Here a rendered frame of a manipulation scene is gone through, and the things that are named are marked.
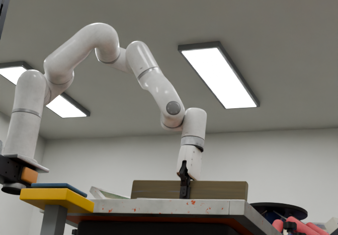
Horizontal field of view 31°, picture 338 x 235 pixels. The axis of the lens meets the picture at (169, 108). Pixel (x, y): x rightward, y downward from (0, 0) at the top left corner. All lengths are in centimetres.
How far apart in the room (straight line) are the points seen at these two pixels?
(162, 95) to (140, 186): 30
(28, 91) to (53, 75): 11
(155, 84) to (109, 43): 22
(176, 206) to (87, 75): 441
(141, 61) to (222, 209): 72
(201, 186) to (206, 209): 40
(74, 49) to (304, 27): 290
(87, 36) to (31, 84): 24
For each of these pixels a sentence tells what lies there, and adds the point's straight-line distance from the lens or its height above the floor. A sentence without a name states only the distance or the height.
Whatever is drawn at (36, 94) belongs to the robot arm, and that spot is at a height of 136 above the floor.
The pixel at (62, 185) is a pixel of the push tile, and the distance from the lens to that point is 146.
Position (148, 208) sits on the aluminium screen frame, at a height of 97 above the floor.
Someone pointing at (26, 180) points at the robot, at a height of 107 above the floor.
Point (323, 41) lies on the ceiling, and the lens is 493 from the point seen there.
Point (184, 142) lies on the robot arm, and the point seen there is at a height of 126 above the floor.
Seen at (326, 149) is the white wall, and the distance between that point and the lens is 657.
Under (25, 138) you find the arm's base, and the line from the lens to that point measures 198.
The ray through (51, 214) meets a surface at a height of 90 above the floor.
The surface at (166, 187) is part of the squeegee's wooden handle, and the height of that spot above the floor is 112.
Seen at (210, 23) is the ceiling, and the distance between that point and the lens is 475.
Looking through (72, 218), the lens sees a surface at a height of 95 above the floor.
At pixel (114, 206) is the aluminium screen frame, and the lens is 164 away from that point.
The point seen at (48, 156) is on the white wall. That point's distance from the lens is 787.
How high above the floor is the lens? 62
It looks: 22 degrees up
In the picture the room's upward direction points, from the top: 7 degrees clockwise
